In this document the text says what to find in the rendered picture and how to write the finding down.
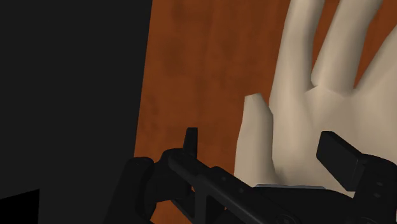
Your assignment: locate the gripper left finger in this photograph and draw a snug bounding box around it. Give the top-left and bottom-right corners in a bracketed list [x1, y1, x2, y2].
[104, 127, 298, 224]

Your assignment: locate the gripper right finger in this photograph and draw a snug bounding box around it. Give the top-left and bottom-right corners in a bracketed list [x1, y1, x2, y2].
[316, 130, 397, 224]

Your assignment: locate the beige hand-shaped figure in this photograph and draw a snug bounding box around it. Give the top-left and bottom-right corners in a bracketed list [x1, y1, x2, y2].
[233, 0, 397, 198]

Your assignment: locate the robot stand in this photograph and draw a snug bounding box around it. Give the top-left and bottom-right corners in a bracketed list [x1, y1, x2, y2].
[0, 0, 153, 224]

